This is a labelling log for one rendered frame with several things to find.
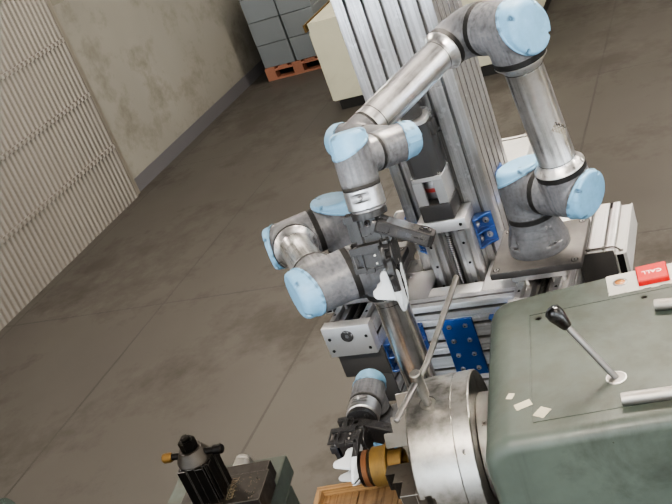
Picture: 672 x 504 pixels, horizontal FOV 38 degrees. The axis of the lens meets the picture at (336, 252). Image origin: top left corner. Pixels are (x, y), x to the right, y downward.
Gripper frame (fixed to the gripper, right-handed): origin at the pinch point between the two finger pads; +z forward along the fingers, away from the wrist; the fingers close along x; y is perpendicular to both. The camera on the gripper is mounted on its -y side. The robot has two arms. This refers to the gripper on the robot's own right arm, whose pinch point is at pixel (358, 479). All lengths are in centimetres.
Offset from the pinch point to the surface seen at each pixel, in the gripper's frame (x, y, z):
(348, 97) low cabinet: -99, 135, -605
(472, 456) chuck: 8.9, -26.9, 9.6
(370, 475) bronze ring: 0.6, -3.0, 0.2
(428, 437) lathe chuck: 12.3, -19.3, 6.4
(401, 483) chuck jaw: 2.1, -10.6, 5.8
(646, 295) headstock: 17, -63, -20
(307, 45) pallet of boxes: -83, 198, -762
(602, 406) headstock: 17, -52, 13
